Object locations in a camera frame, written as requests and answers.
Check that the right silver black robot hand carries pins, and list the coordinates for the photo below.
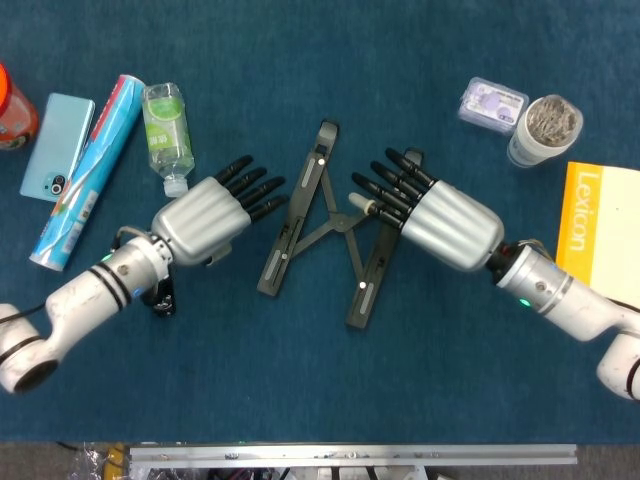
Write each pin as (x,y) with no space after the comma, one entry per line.
(450,225)

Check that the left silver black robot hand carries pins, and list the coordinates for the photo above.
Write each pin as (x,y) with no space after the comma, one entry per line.
(200,220)

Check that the black folding laptop stand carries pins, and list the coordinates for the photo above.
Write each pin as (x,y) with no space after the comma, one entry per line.
(300,210)

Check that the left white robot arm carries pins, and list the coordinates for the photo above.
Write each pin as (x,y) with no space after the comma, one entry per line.
(85,300)

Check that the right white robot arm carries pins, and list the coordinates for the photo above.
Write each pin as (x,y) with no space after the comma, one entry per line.
(565,295)

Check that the black stapler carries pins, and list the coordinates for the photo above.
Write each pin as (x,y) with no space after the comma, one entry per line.
(162,302)

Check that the clear water bottle green label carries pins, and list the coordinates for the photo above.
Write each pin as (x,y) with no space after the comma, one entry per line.
(167,135)

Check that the blue cling film tube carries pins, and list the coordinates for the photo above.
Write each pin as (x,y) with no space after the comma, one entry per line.
(95,170)

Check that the clear purple plastic box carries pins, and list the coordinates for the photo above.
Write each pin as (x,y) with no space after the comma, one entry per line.
(490,105)

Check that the white cup of paper clips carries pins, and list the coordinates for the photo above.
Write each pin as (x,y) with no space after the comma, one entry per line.
(545,125)

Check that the yellow white Lexicon book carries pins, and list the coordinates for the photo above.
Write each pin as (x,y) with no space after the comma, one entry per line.
(600,225)

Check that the light blue smartphone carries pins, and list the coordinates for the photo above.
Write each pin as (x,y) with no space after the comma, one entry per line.
(55,145)

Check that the blue carpet table cover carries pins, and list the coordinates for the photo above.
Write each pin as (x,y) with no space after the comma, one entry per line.
(320,50)

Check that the red snack canister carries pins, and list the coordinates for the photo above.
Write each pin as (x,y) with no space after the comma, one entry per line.
(15,115)

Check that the clear plastic bag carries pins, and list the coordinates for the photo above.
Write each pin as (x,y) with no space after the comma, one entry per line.
(87,462)

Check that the aluminium frame rail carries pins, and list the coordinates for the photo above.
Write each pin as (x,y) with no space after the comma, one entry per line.
(350,454)

